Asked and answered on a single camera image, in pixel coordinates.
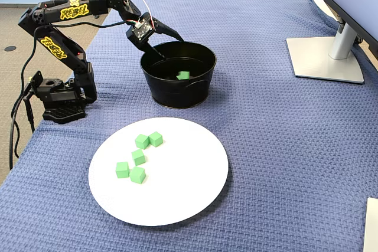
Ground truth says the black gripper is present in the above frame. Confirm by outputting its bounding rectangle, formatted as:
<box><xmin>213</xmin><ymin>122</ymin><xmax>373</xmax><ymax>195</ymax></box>
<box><xmin>126</xmin><ymin>18</ymin><xmax>185</xmax><ymax>59</ymax></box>

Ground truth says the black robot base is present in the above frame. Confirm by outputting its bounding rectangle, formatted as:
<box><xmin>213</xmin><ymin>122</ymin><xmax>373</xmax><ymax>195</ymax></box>
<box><xmin>28</xmin><ymin>70</ymin><xmax>89</xmax><ymax>125</ymax></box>

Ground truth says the white round plate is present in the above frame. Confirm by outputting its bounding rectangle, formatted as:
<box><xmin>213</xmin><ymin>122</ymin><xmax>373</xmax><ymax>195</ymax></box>
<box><xmin>87</xmin><ymin>117</ymin><xmax>230</xmax><ymax>227</ymax></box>

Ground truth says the black metal bucket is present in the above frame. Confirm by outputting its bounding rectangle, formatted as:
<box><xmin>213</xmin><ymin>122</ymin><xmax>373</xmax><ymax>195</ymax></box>
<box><xmin>139</xmin><ymin>41</ymin><xmax>218</xmax><ymax>109</ymax></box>

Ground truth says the blue woven cloth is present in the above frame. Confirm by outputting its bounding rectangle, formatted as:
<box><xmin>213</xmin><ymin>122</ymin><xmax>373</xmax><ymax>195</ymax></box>
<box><xmin>0</xmin><ymin>0</ymin><xmax>378</xmax><ymax>252</ymax></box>

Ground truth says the monitor with silver stand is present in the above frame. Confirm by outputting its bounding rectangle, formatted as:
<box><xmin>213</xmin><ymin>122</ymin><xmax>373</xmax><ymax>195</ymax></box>
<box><xmin>285</xmin><ymin>0</ymin><xmax>378</xmax><ymax>85</ymax></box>

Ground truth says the white flat object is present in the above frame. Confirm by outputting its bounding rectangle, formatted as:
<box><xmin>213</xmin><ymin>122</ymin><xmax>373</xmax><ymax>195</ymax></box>
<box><xmin>363</xmin><ymin>197</ymin><xmax>378</xmax><ymax>252</ymax></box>

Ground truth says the camera circuit board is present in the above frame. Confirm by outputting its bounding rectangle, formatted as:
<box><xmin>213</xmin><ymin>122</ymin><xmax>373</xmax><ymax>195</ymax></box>
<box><xmin>131</xmin><ymin>11</ymin><xmax>157</xmax><ymax>44</ymax></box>

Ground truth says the black camera cable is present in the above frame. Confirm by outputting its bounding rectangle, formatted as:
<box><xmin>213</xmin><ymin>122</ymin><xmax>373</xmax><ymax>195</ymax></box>
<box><xmin>19</xmin><ymin>20</ymin><xmax>136</xmax><ymax>96</ymax></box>

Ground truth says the black cable plug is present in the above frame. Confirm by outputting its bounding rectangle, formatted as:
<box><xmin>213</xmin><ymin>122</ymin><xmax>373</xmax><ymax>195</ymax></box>
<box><xmin>25</xmin><ymin>95</ymin><xmax>35</xmax><ymax>134</ymax></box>

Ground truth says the black power cable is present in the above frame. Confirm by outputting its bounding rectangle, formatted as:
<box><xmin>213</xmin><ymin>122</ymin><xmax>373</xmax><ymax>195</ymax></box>
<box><xmin>8</xmin><ymin>82</ymin><xmax>32</xmax><ymax>171</ymax></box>

